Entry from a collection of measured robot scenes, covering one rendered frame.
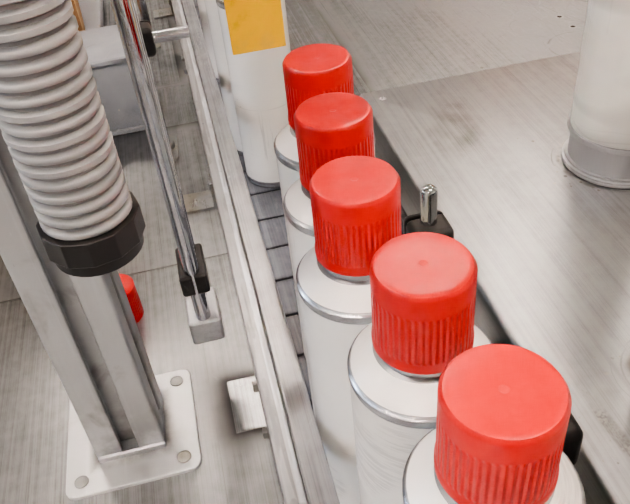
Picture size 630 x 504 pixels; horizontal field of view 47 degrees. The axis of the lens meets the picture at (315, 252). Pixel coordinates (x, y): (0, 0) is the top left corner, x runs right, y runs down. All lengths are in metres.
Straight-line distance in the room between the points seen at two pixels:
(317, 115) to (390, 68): 0.62
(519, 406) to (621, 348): 0.31
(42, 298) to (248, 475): 0.18
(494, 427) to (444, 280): 0.05
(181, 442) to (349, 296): 0.26
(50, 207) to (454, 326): 0.13
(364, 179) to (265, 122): 0.34
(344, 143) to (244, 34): 0.13
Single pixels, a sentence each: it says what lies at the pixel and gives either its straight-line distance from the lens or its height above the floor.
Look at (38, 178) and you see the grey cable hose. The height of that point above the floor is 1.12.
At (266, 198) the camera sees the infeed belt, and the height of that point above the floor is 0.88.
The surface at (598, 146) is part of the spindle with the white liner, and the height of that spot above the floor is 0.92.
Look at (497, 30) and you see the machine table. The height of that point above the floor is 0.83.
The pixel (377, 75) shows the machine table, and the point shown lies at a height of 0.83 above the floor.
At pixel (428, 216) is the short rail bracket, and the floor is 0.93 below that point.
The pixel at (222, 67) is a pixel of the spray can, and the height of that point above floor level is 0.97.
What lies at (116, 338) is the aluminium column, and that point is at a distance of 0.43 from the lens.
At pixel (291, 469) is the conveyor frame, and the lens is 0.43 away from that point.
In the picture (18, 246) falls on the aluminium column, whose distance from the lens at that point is 0.39.
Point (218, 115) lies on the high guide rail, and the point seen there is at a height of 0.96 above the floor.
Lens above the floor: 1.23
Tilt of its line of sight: 40 degrees down
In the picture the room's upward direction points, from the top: 7 degrees counter-clockwise
